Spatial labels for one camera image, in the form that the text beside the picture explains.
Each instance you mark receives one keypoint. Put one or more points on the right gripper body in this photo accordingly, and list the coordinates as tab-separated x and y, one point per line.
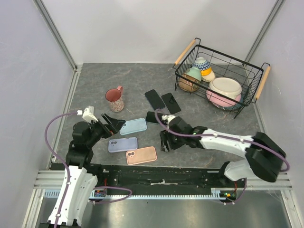
178	141

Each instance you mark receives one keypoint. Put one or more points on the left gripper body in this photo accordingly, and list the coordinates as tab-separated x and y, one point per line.
102	131

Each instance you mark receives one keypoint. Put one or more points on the pink phone case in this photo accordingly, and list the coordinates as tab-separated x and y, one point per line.
142	155

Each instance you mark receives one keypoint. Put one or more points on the dark green phone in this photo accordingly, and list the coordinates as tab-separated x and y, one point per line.
150	118

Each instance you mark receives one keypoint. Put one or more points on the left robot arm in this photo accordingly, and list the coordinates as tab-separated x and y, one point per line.
79	181

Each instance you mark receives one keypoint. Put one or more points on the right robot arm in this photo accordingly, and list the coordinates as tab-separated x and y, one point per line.
260	156

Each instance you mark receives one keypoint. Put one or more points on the light blue phone case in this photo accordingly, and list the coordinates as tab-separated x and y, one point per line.
133	126

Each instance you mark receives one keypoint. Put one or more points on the lavender phone case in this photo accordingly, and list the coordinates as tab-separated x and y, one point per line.
122	144

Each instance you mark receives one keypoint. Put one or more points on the black phone with stand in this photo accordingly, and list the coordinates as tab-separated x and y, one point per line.
171	103

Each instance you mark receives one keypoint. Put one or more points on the blue-edged black phone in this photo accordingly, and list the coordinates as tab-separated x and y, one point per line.
154	99

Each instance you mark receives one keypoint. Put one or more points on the pink floral mug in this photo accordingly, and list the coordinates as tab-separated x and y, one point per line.
115	99

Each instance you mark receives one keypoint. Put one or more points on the brown bowl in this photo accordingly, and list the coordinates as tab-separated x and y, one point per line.
188	83

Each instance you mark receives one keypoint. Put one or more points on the pink bowl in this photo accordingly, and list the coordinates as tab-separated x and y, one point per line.
218	100

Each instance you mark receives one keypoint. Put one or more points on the green bowl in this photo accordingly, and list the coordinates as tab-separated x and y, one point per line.
194	73

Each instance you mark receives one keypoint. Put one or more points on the teal bowl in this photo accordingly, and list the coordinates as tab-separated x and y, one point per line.
236	106

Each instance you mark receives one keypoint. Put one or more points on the yellow white bowl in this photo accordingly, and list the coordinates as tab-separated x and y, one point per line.
207	75

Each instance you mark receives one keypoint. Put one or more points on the cream bowl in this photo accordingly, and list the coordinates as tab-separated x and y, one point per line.
226	86

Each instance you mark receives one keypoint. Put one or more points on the blue patterned bowl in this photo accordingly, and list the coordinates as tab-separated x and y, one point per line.
201	63

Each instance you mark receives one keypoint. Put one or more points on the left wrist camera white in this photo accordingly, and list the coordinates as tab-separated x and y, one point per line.
89	113

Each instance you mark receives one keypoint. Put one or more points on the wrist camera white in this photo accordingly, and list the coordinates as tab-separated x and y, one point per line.
165	119
89	113

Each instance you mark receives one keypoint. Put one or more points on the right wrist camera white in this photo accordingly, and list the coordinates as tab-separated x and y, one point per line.
165	119

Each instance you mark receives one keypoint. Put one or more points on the slotted cable duct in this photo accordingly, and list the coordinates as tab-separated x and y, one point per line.
215	195

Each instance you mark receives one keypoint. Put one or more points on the aluminium frame rail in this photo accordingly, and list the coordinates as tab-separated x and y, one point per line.
49	179

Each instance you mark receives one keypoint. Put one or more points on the black wire basket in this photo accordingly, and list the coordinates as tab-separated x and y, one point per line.
251	78

